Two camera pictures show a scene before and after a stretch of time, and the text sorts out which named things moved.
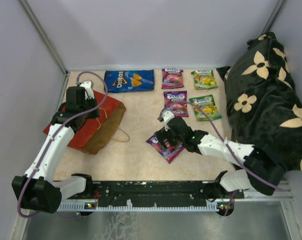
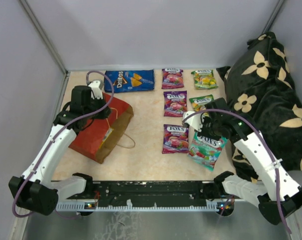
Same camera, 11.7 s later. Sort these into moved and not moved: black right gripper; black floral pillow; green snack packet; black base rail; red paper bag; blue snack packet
Moved: red paper bag; black right gripper
Not moved: green snack packet; black base rail; black floral pillow; blue snack packet
